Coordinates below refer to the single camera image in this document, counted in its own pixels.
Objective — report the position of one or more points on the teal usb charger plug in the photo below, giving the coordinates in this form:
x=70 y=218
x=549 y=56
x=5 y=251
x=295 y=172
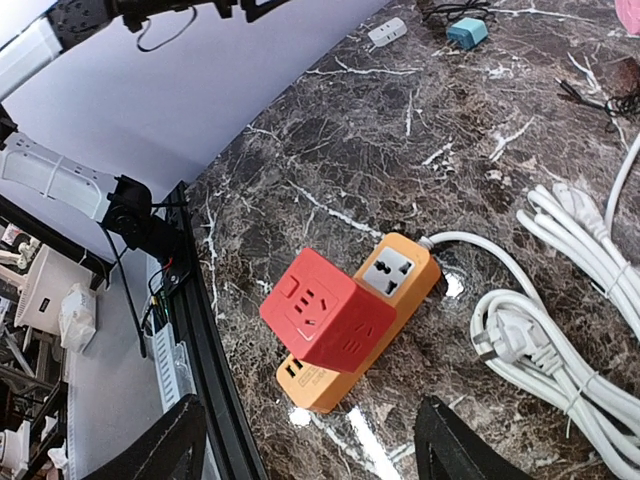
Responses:
x=468 y=33

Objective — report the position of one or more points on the pink plug adapter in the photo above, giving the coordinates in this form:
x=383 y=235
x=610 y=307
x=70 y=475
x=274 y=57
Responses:
x=628 y=13

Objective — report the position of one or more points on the orange power strip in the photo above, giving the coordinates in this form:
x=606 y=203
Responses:
x=400 y=274

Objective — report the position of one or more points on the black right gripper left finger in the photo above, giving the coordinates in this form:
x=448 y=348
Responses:
x=176 y=441

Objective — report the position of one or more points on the white box outside cell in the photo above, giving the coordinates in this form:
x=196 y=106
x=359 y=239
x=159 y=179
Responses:
x=48 y=281

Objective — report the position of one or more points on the red cube socket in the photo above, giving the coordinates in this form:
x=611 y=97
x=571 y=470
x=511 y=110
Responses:
x=322 y=316

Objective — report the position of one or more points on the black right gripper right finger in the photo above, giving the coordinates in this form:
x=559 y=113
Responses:
x=447 y=448

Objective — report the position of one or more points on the white slotted cable duct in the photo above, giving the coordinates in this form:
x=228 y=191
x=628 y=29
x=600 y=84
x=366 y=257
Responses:
x=170 y=356

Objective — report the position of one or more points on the white adapter plug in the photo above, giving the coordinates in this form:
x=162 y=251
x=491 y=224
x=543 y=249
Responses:
x=387 y=32

